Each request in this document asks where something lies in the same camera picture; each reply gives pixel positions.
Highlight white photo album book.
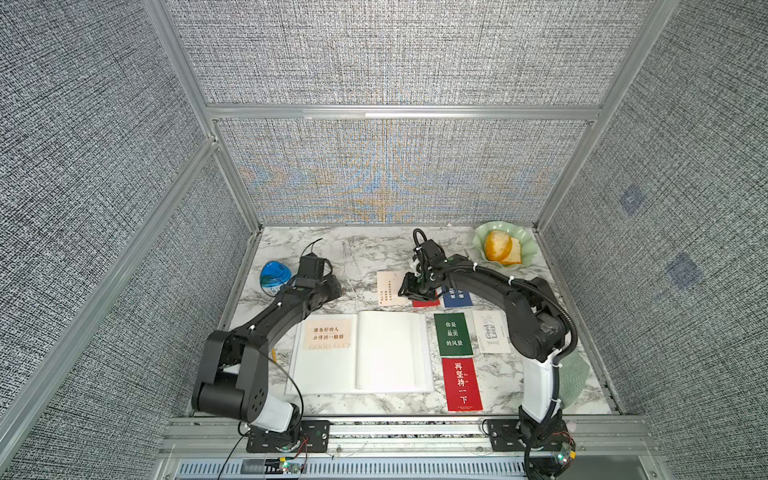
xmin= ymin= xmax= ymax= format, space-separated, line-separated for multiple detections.
xmin=286 ymin=311 xmax=434 ymax=395

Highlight white card grey print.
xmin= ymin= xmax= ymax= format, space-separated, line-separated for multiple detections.
xmin=472 ymin=311 xmax=512 ymax=354

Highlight blue lidded cup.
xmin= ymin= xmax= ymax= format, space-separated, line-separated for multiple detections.
xmin=259 ymin=260 xmax=292 ymax=298

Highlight blue card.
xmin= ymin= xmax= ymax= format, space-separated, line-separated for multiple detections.
xmin=441 ymin=287 xmax=473 ymax=309

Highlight large red card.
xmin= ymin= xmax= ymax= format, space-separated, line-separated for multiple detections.
xmin=442 ymin=357 xmax=483 ymax=412

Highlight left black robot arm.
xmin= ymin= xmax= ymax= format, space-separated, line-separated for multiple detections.
xmin=191 ymin=274 xmax=342 ymax=433

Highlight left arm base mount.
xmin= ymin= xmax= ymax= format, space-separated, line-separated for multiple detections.
xmin=246 ymin=420 xmax=331 ymax=456

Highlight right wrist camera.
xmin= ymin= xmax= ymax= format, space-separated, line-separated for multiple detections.
xmin=414 ymin=239 xmax=447 ymax=270

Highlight green folded cloth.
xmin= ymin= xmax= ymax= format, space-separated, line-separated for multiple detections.
xmin=559 ymin=351 xmax=591 ymax=408

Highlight green card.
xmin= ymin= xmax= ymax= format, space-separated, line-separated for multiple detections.
xmin=434 ymin=313 xmax=473 ymax=358

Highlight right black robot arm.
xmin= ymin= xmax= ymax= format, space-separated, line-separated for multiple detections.
xmin=398 ymin=255 xmax=578 ymax=436

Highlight aluminium front rail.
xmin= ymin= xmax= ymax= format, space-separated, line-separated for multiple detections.
xmin=150 ymin=415 xmax=673 ymax=479

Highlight green glass plate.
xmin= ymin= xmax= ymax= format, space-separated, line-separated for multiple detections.
xmin=473 ymin=221 xmax=539 ymax=267

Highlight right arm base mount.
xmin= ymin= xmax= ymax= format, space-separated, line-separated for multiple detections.
xmin=483 ymin=411 xmax=576 ymax=479

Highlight bread piece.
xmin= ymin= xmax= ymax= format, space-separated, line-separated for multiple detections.
xmin=484 ymin=230 xmax=522 ymax=266

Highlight dark red card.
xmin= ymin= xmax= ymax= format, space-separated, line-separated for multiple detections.
xmin=412 ymin=299 xmax=441 ymax=308

